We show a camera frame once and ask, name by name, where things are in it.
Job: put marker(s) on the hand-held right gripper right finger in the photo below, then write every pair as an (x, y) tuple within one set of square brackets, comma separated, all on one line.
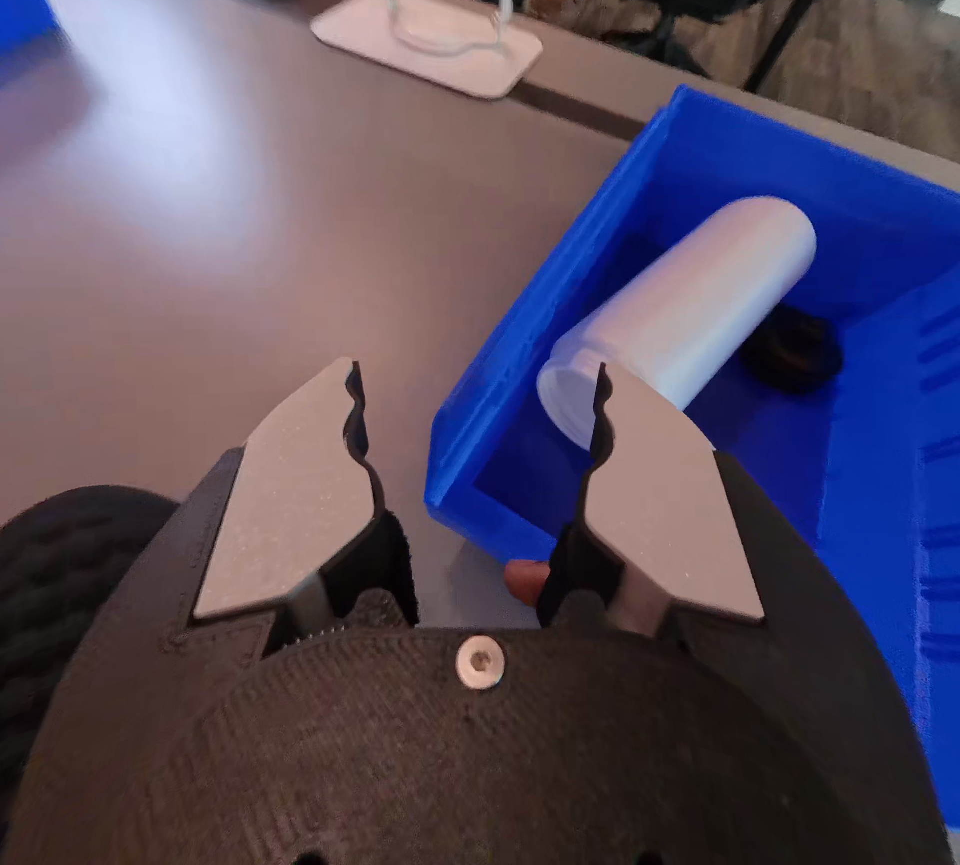
[(667, 512)]

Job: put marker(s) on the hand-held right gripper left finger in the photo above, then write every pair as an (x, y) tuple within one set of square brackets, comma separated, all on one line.
[(292, 512)]

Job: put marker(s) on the black bottle lid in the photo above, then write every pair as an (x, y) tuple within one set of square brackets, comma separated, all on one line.
[(795, 355)]

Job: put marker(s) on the white plastic bottle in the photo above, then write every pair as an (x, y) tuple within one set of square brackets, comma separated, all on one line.
[(712, 295)]

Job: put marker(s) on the instruction sign stand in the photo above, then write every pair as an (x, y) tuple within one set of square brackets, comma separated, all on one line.
[(352, 25)]

